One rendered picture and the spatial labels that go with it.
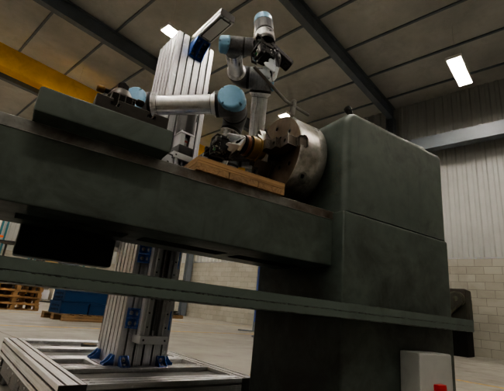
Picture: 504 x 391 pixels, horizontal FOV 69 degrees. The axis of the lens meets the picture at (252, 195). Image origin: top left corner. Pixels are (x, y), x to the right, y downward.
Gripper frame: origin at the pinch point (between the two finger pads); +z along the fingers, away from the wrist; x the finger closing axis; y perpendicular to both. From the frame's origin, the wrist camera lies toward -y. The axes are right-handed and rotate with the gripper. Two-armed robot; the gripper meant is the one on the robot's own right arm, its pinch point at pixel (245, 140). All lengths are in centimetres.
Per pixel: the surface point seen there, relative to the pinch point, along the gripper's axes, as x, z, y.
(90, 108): -17, 21, 51
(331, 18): 651, -451, -437
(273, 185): -19.8, 14.6, -3.8
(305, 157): -4.7, 11.4, -18.0
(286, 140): 0.4, 9.1, -11.3
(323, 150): 0.0, 11.8, -25.9
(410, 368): -69, 21, -57
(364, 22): 651, -412, -513
